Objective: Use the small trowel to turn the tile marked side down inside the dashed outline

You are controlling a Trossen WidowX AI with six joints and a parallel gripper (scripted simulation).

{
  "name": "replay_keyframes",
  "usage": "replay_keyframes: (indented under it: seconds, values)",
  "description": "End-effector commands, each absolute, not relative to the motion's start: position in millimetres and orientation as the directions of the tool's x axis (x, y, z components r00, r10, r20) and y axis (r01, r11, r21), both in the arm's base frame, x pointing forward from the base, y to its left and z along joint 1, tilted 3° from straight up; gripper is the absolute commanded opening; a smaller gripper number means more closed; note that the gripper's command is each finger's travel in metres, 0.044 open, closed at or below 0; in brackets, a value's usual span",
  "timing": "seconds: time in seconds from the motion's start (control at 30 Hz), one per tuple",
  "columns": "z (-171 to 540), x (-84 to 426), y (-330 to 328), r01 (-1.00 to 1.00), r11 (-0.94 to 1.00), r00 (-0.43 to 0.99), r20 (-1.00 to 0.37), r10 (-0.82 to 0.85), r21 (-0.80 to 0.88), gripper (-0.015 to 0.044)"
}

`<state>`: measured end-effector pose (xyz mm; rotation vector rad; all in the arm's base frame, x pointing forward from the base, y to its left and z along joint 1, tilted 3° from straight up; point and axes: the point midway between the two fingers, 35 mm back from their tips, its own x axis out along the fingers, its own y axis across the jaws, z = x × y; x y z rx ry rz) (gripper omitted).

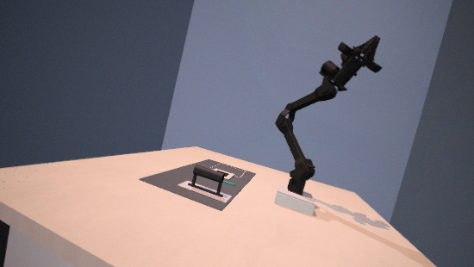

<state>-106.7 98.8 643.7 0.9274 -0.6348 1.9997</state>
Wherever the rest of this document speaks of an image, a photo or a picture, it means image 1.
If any beige square tile with dark centre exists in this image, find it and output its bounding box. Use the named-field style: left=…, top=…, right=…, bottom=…
left=214, top=169, right=235, bottom=180

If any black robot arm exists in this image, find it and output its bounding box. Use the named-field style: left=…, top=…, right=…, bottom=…
left=276, top=60, right=351, bottom=196

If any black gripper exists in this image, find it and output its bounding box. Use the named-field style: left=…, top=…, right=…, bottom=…
left=338, top=36, right=383, bottom=77

